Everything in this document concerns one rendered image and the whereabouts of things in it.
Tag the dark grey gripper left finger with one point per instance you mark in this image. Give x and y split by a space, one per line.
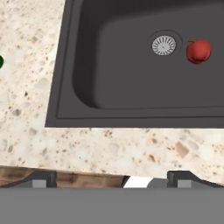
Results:
43 178

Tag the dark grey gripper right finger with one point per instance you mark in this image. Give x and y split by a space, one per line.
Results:
180 178

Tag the dark grey sink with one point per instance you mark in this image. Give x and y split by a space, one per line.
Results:
140 73

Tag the red bell pepper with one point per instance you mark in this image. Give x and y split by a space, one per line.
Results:
198 51

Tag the wooden cupboard front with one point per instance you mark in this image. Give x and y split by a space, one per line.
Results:
75 178

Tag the dark green round object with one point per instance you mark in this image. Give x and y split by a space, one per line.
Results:
1 61

